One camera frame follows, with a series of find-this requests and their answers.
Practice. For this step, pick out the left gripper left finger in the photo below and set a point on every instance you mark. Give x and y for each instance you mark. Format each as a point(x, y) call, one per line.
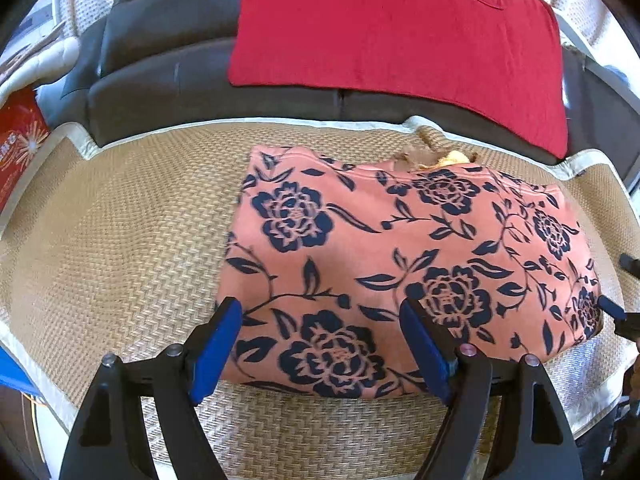
point(109, 438)

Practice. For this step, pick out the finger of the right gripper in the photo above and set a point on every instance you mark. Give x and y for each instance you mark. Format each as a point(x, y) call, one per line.
point(630, 264)
point(611, 308)

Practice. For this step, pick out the orange floral garment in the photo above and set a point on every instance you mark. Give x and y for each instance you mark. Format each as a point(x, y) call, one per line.
point(321, 255)

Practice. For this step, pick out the woven bamboo seat mat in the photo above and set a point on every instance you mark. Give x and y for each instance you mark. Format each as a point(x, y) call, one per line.
point(118, 249)

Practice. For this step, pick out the brown yellow garment tag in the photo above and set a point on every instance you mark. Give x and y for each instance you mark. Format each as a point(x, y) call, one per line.
point(418, 159)

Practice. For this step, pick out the red cloth on sofa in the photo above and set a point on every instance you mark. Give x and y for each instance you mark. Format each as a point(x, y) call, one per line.
point(500, 59)

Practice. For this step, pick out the red printed box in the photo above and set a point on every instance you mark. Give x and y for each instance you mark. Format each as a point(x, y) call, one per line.
point(22, 133)

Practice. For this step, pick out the dark leather sofa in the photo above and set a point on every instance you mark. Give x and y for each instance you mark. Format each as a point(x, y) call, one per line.
point(150, 64)

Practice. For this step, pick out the white padded armrest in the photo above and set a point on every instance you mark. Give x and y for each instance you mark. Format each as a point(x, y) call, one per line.
point(47, 66)

